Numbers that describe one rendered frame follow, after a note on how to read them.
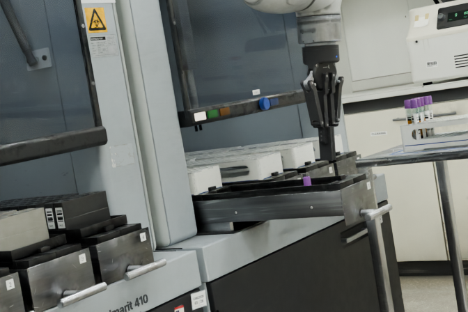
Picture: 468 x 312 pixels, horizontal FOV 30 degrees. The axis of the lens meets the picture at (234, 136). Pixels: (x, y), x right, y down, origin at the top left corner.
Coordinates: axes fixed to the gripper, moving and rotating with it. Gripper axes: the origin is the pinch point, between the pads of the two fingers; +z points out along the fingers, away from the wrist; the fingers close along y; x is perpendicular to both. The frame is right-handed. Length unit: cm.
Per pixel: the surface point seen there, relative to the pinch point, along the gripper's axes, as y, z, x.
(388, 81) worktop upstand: -271, 0, -139
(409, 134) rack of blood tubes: -26.1, 1.1, 4.8
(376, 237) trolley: -20.3, 24.2, -2.0
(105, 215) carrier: 45.7, 7.4, -18.2
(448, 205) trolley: -62, 24, -4
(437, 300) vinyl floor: -181, 90, -71
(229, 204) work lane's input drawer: 15.9, 10.6, -14.1
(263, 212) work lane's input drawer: 15.2, 11.9, -6.0
